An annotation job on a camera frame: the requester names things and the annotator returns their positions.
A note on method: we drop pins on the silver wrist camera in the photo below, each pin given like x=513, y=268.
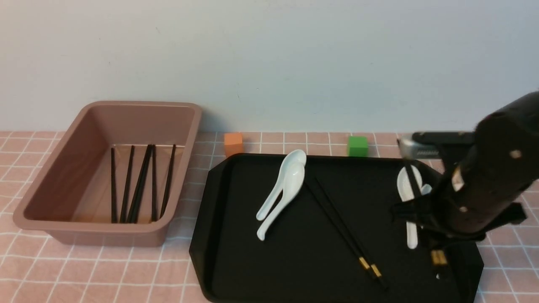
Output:
x=434, y=145

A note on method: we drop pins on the black chopstick gold band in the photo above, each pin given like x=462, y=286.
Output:
x=337, y=219
x=426, y=236
x=332, y=221
x=410, y=186

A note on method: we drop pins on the black plastic tray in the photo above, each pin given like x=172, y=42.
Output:
x=335, y=243

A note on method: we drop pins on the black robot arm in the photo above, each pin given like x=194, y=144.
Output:
x=484, y=173

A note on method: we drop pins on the black chopstick in bin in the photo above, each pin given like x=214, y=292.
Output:
x=139, y=185
x=154, y=184
x=123, y=213
x=113, y=194
x=143, y=187
x=168, y=182

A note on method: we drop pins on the orange cube block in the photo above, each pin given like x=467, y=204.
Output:
x=233, y=144

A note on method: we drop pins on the pink checkered tablecloth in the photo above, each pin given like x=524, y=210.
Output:
x=38, y=269

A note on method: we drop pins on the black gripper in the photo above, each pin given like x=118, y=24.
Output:
x=438, y=234

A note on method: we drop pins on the brown plastic bin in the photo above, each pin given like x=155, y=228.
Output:
x=69, y=198

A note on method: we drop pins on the green cube block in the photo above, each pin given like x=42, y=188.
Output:
x=358, y=146

